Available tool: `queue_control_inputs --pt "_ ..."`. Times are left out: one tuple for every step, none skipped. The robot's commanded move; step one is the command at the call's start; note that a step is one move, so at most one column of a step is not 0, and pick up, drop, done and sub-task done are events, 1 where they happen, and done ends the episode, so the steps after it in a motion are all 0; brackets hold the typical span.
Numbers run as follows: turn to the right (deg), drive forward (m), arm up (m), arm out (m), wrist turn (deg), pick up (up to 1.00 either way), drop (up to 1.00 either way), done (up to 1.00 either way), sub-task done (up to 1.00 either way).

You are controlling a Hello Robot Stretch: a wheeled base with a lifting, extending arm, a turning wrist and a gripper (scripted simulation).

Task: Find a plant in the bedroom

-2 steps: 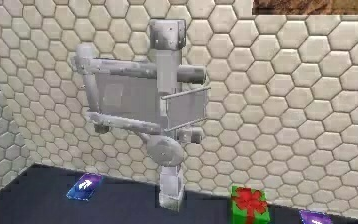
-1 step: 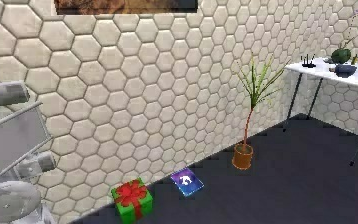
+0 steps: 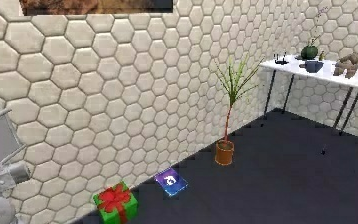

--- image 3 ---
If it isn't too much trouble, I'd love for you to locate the brown animal statue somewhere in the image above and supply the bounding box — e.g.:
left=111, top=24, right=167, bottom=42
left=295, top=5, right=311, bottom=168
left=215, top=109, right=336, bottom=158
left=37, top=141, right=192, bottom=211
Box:
left=332, top=51, right=358, bottom=80

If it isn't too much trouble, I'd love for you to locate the white table with black legs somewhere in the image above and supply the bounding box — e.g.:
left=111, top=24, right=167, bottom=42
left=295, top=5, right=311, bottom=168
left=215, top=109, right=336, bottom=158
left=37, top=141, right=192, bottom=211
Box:
left=259, top=54, right=358, bottom=137

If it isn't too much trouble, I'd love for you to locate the green gift box red ribbon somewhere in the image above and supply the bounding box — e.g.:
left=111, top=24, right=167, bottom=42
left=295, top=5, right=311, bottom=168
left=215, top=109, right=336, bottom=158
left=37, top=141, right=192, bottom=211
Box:
left=92, top=181, right=139, bottom=224

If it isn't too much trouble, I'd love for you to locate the plant in orange pot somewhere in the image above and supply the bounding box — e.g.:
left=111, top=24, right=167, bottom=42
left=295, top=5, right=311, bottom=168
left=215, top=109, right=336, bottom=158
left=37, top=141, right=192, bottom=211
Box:
left=213, top=55, right=265, bottom=167

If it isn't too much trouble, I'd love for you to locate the framed brown wall picture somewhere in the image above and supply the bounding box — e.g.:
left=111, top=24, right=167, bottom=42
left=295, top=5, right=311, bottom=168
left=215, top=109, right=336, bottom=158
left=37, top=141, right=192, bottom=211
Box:
left=19, top=0, right=174, bottom=17

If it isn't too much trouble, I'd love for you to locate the small black device with antennas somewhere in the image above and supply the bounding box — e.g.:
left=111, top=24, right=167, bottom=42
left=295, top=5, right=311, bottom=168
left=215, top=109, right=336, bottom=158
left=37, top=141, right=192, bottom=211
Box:
left=273, top=52, right=290, bottom=66

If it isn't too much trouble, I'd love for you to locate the dark blue bowl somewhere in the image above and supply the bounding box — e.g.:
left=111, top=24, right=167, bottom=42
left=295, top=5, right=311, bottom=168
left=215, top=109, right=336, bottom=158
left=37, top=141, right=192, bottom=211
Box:
left=299, top=59, right=325, bottom=74

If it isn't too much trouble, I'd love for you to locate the blue and purple flat box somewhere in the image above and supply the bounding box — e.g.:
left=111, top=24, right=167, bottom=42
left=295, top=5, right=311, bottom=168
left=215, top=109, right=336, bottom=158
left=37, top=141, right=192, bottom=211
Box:
left=154, top=167, right=189, bottom=197

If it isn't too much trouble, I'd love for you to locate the dark green round pot plant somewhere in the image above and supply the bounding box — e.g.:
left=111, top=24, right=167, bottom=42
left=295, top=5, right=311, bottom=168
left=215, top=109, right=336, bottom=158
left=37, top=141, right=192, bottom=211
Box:
left=300, top=5, right=331, bottom=61

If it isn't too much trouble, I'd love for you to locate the grey metal frame object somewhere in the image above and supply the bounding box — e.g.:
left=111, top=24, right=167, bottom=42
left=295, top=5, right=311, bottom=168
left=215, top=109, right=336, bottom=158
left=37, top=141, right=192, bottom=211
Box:
left=0, top=88, right=32, bottom=224

